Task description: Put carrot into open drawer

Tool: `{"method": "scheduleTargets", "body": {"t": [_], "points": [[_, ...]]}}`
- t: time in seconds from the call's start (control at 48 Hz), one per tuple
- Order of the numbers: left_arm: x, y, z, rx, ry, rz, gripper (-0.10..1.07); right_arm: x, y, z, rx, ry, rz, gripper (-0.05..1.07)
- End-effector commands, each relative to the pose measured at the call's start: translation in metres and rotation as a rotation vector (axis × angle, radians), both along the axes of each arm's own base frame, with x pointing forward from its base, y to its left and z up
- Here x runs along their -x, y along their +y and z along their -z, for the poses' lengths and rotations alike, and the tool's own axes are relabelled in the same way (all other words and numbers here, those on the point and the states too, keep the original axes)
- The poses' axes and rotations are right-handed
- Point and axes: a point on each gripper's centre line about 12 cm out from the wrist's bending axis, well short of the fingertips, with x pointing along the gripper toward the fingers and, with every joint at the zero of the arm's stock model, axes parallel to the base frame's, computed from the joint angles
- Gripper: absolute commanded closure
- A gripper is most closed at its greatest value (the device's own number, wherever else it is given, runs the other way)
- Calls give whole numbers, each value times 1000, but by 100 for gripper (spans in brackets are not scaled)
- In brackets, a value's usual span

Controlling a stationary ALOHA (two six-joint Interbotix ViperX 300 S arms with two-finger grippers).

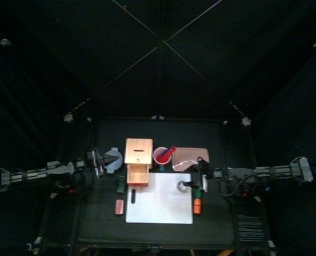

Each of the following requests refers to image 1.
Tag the orange toy carrot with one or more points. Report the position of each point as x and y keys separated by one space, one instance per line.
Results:
x=198 y=206

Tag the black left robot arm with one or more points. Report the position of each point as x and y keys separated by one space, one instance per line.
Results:
x=36 y=173

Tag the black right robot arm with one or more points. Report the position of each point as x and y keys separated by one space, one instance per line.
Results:
x=272 y=173

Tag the wooden box with red drawer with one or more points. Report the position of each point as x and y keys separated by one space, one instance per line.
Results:
x=139 y=156

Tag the grey-blue plastic bowl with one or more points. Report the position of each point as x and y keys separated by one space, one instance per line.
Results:
x=115 y=159

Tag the dark green toy block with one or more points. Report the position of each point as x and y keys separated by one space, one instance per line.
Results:
x=121 y=186

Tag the red plastic cup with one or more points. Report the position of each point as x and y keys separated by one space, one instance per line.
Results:
x=160 y=159

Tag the white cutting board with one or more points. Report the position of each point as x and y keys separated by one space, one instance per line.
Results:
x=161 y=203

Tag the red and white toy block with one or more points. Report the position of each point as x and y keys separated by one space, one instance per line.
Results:
x=120 y=207

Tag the white printed label sticker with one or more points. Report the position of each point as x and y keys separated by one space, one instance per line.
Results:
x=250 y=229

